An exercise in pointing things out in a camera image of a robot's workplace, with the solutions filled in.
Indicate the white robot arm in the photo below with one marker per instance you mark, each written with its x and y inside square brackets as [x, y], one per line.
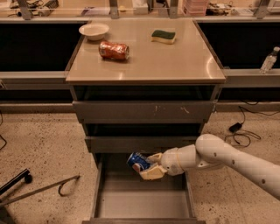
[210, 151]

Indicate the grey metal hooked rod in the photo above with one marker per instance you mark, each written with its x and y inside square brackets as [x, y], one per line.
[59, 184]

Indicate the grey drawer cabinet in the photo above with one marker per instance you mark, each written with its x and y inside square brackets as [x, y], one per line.
[183, 71]

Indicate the clear plastic water bottle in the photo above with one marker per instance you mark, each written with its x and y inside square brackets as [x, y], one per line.
[270, 60]

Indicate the open bottom drawer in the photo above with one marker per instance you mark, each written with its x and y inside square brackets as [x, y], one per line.
[123, 197]

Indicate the green yellow sponge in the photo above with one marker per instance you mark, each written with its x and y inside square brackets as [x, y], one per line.
[165, 37]

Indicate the orange soda can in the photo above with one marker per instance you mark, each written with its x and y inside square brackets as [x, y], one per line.
[114, 51]

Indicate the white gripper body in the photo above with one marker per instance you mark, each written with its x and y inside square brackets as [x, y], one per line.
[169, 161]

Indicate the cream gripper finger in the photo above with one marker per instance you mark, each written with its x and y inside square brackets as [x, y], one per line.
[155, 172]
[155, 158]

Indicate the black power adapter with cable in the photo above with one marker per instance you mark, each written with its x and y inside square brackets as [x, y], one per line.
[240, 136]

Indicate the white bowl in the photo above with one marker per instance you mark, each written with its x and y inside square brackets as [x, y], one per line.
[95, 31]

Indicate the middle drawer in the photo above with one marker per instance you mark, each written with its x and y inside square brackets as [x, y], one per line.
[128, 144]

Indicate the blue pepsi can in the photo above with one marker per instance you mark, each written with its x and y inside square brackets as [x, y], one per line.
[138, 162]

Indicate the top drawer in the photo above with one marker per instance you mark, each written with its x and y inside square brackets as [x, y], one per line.
[129, 112]

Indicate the black wheeled stand leg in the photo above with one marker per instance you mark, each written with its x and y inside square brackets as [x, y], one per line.
[25, 175]

